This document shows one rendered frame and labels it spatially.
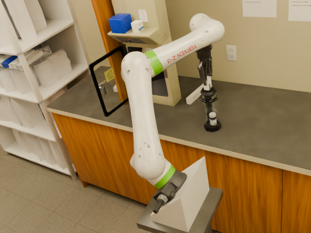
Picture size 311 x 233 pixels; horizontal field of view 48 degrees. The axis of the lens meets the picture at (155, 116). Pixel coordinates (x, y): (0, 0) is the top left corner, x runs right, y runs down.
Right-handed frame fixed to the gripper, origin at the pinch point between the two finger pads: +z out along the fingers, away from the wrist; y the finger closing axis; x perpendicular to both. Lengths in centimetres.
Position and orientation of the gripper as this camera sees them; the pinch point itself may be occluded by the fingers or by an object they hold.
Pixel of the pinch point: (207, 83)
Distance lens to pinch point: 199.1
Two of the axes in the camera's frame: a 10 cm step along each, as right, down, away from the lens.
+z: 1.9, 8.1, 5.5
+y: -5.4, 5.6, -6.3
